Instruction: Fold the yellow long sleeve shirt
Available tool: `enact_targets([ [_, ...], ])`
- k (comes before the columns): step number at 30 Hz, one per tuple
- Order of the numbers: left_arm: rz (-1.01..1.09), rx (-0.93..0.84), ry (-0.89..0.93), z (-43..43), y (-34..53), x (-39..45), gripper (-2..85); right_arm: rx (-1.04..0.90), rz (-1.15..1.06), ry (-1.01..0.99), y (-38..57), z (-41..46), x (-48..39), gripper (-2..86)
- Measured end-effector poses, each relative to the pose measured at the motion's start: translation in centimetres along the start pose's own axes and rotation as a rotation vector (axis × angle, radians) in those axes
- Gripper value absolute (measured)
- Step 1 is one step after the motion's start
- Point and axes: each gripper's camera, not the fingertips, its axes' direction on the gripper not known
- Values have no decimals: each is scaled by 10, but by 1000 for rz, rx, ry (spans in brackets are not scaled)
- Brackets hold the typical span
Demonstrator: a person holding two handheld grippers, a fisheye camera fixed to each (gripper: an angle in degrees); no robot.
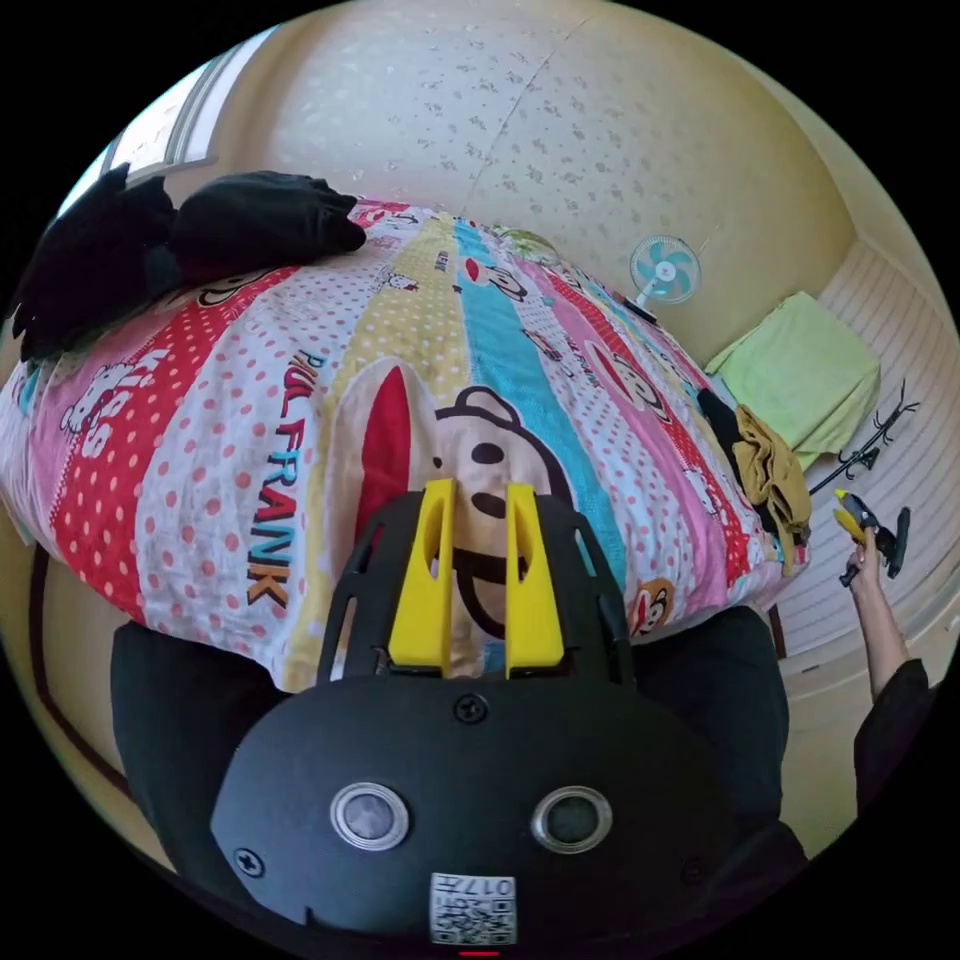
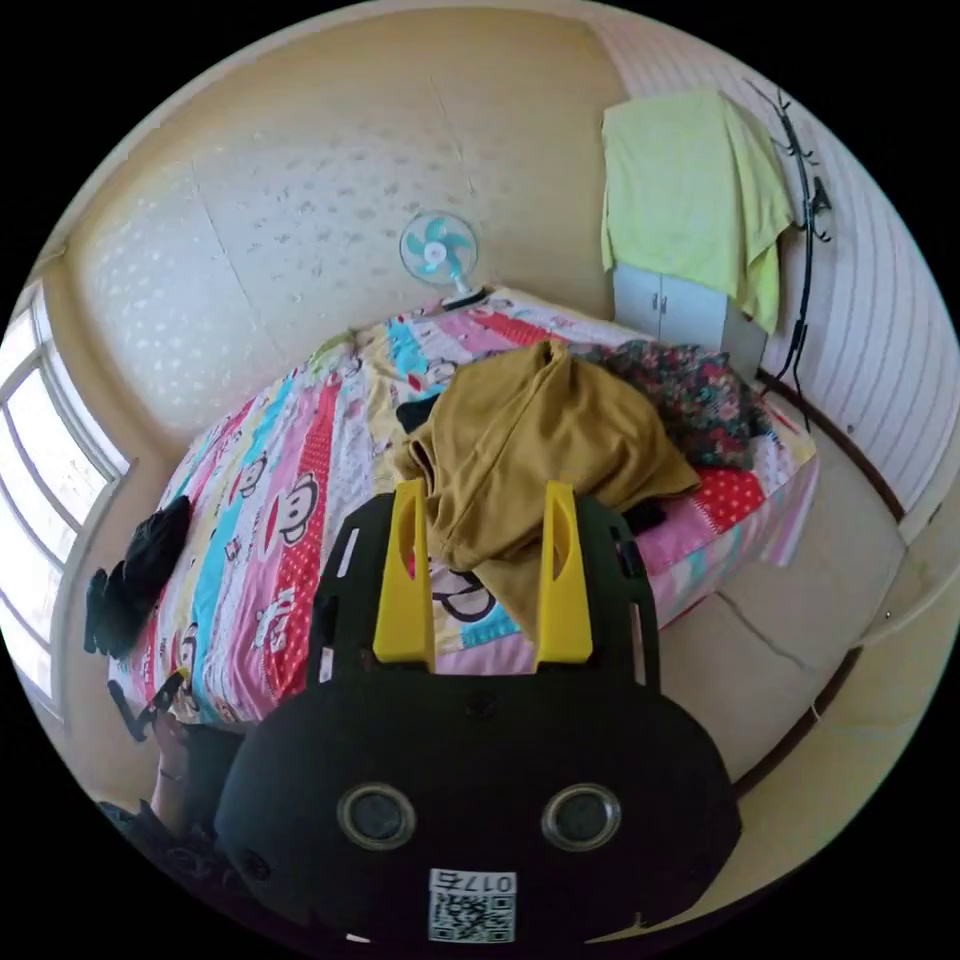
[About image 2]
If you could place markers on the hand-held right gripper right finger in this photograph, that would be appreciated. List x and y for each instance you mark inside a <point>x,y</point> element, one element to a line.
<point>564,634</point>

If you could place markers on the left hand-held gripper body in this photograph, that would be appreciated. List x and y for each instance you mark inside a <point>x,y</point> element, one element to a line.
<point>139,720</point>

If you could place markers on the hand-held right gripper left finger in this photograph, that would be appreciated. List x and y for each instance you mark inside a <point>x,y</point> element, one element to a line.
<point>391,622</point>

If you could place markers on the person's left forearm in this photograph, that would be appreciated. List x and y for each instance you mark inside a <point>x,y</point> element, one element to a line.
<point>166,802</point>

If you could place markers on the yellow long sleeve shirt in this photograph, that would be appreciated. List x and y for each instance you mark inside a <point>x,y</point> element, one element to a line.
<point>525,450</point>

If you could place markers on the person's left hand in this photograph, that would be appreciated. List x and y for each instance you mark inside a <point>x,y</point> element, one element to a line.
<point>174,746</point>

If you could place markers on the black garment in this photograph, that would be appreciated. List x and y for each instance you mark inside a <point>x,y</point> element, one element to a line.
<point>415,416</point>
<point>146,559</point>

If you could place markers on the bed with printed striped sheet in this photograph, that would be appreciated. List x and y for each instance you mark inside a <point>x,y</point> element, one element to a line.
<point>300,480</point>

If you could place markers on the window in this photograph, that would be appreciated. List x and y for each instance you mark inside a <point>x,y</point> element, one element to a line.
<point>52,465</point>

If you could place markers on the floral garment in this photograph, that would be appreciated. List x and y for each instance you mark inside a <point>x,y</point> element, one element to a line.
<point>694,397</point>

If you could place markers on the small blue fan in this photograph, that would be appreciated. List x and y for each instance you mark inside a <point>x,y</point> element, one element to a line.
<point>437,251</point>

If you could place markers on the white cupboard with green towel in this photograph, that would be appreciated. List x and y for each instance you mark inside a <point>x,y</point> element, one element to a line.
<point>686,195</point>

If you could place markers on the black coat rack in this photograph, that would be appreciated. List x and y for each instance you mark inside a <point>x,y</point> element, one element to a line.
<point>804,225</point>

